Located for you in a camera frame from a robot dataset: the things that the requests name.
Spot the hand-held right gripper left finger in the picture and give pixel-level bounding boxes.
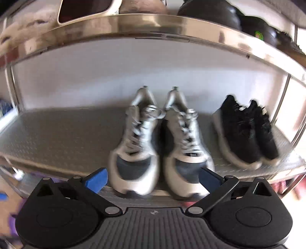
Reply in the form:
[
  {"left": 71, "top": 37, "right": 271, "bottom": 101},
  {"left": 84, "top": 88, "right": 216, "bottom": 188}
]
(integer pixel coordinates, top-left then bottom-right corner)
[{"left": 36, "top": 168, "right": 122, "bottom": 216}]

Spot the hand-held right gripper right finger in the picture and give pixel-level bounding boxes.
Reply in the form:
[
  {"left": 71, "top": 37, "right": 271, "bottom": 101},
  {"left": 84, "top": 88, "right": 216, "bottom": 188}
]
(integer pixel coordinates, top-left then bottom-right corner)
[{"left": 186, "top": 168, "right": 274, "bottom": 216}]

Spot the grey white lace-up sneaker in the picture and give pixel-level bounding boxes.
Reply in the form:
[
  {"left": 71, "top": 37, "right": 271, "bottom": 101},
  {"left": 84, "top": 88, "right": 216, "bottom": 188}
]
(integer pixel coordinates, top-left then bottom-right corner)
[
  {"left": 107, "top": 86, "right": 160, "bottom": 195},
  {"left": 163, "top": 87, "right": 216, "bottom": 199}
]

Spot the metal shoe rack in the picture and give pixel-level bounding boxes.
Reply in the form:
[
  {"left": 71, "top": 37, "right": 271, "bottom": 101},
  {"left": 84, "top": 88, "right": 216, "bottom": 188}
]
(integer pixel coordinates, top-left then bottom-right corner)
[{"left": 0, "top": 10, "right": 306, "bottom": 199}]

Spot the purple slipper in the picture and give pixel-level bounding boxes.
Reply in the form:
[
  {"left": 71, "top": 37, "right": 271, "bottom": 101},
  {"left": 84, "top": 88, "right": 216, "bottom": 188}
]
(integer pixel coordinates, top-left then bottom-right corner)
[{"left": 6, "top": 203, "right": 23, "bottom": 237}]

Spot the black sneaker white sole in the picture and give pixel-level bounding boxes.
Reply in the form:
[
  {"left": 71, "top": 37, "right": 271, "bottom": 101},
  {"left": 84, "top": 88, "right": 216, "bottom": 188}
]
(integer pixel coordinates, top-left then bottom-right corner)
[
  {"left": 246, "top": 99, "right": 281, "bottom": 167},
  {"left": 212, "top": 94, "right": 263, "bottom": 170}
]

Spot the pink slipper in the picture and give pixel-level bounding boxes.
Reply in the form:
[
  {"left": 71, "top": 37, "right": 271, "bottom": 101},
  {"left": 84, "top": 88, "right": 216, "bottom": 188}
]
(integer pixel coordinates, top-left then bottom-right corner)
[{"left": 293, "top": 175, "right": 306, "bottom": 200}]

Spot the black shoe colourful sticker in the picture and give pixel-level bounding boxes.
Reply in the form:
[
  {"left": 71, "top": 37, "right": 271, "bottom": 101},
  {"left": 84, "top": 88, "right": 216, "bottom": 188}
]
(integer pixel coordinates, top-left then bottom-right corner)
[{"left": 239, "top": 16, "right": 279, "bottom": 47}]

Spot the white shoe dark red lining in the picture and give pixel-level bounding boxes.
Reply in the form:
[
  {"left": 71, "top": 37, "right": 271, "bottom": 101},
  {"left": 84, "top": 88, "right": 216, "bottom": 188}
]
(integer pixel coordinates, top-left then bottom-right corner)
[{"left": 57, "top": 0, "right": 122, "bottom": 25}]

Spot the brown shoe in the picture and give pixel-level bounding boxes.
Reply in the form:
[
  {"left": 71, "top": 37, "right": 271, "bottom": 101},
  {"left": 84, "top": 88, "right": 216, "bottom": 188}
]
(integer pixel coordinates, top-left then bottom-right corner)
[{"left": 119, "top": 0, "right": 168, "bottom": 15}]

